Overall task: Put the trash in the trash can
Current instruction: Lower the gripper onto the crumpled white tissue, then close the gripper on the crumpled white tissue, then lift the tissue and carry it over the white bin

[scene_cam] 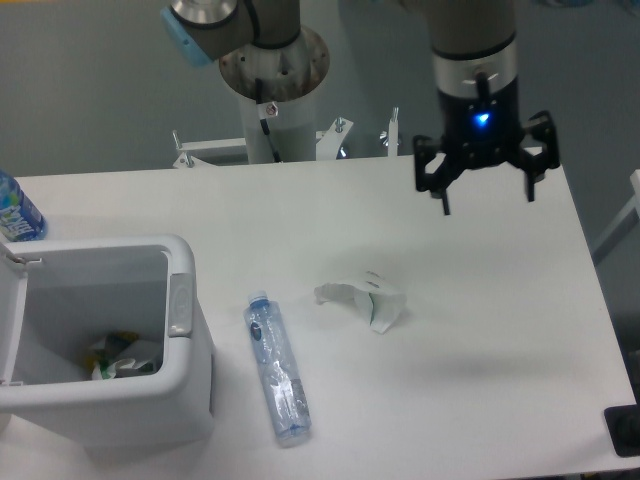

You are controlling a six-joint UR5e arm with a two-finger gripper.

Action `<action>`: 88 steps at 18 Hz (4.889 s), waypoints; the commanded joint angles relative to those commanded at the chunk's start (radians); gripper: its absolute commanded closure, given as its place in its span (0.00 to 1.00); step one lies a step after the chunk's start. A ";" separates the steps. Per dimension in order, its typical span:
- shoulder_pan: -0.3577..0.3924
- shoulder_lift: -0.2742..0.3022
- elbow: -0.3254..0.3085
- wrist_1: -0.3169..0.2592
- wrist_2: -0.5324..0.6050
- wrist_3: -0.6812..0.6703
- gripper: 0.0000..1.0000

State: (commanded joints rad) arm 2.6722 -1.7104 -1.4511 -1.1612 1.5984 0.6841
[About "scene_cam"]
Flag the white frame at right edge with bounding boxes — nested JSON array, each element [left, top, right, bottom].
[[591, 169, 639, 265]]

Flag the black clamp at table edge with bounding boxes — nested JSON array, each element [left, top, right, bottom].
[[604, 404, 639, 458]]

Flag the white metal base frame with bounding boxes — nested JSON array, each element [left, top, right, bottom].
[[171, 105, 404, 170]]

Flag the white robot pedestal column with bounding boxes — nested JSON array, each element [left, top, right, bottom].
[[218, 27, 331, 164]]

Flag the blue labelled water bottle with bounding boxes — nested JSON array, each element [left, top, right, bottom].
[[1, 171, 47, 242]]

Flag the clear crushed plastic bottle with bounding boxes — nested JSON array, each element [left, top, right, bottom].
[[243, 290, 312, 447]]

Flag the crumpled trash inside can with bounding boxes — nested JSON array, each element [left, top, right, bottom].
[[83, 331, 163, 380]]

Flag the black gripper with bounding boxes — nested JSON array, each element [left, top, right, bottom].
[[412, 78, 560, 216]]

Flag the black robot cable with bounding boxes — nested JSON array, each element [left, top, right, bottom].
[[253, 77, 282, 164]]

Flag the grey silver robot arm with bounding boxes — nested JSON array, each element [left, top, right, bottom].
[[161, 1, 560, 200]]

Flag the white plastic trash can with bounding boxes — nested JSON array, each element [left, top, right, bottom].
[[1, 235, 215, 447]]

